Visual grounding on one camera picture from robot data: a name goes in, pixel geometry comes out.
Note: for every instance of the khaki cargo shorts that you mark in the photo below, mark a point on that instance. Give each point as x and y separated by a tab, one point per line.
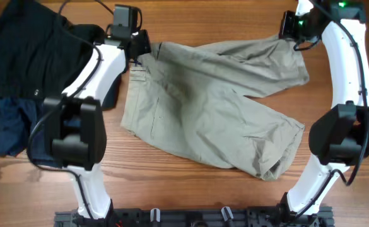
203	103

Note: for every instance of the black folded garment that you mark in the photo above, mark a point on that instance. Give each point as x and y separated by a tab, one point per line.
43	55

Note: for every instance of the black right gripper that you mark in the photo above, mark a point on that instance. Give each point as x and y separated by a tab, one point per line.
286	31

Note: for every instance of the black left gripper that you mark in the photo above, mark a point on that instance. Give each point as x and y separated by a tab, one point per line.
146	48

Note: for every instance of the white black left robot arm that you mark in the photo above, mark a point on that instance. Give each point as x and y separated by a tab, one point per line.
74	129

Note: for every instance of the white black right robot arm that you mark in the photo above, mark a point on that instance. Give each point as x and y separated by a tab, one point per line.
339	140

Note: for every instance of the navy blue garment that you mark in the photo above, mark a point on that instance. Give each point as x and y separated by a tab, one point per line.
18	117

